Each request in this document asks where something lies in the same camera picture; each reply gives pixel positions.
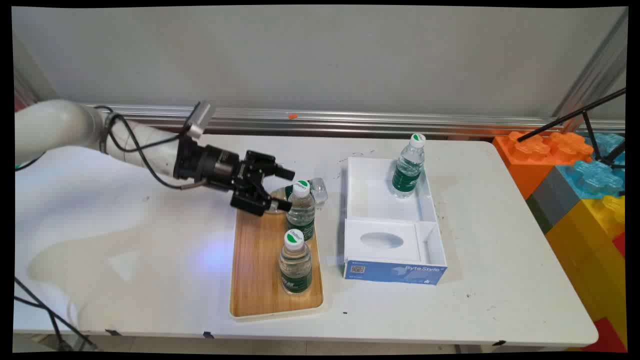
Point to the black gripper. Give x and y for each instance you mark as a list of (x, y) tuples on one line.
[(210, 162)]

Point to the water bottle green label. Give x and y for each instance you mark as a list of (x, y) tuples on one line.
[(301, 210), (295, 265), (409, 170), (320, 190)]

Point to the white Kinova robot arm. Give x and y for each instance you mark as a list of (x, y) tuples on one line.
[(60, 125)]

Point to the toppled water bottle green label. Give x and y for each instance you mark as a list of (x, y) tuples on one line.
[(320, 190)]

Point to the wooden tray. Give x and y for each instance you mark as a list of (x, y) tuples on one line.
[(260, 270)]

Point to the white box blue front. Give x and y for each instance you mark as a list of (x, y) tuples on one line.
[(385, 200)]

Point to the black stand legs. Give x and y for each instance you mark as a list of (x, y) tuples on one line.
[(50, 315)]

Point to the orange plastic block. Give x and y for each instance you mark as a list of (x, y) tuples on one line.
[(530, 160)]

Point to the grey plastic block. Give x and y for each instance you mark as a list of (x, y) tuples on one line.
[(550, 200)]

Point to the black tripod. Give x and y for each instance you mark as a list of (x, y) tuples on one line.
[(565, 117)]

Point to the light blue plastic block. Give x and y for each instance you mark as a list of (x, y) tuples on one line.
[(590, 177)]

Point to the yellow plastic block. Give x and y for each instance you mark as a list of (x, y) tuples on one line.
[(585, 250)]

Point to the red plastic block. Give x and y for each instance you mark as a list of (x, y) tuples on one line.
[(620, 245), (607, 337)]

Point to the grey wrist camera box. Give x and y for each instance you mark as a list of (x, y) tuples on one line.
[(201, 117)]

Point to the aluminium horizontal rail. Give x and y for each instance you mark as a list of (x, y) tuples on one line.
[(400, 122)]

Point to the aluminium frame post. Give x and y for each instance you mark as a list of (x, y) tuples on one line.
[(25, 80), (595, 70)]

